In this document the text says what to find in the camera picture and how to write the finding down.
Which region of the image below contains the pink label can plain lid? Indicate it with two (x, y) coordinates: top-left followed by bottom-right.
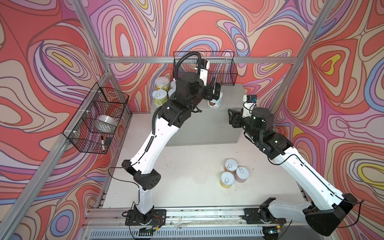
(168, 88), (176, 99)

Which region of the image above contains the yellow orange label can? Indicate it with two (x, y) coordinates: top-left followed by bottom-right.
(155, 77), (171, 92)

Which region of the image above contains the green label can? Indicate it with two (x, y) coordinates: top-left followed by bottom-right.
(152, 89), (168, 107)

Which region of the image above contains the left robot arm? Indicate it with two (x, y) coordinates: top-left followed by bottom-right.
(122, 72), (221, 218)

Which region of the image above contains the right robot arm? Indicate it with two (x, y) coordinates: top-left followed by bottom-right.
(228, 108), (362, 236)

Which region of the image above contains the grey metal cabinet box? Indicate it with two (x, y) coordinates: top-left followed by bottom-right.
(166, 84), (246, 147)

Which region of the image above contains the red label can right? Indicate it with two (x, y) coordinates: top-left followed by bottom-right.
(235, 167), (250, 183)

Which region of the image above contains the silver tape roll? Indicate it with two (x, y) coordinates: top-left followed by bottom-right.
(97, 115), (118, 127)

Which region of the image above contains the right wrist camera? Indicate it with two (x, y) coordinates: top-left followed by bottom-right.
(242, 95), (258, 118)

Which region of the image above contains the black wire basket back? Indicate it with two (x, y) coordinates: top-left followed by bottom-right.
(173, 50), (238, 86)

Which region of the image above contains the black wire basket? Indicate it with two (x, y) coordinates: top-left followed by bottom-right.
(173, 50), (238, 86)
(63, 83), (129, 154)

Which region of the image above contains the aluminium front rail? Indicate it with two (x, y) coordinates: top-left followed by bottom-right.
(81, 205), (259, 228)

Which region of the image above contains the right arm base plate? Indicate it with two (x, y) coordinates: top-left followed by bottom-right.
(242, 208), (287, 225)

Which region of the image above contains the black wire basket left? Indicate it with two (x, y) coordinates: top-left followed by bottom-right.
(63, 83), (129, 154)

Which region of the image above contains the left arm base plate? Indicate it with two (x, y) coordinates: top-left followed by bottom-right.
(125, 208), (167, 227)

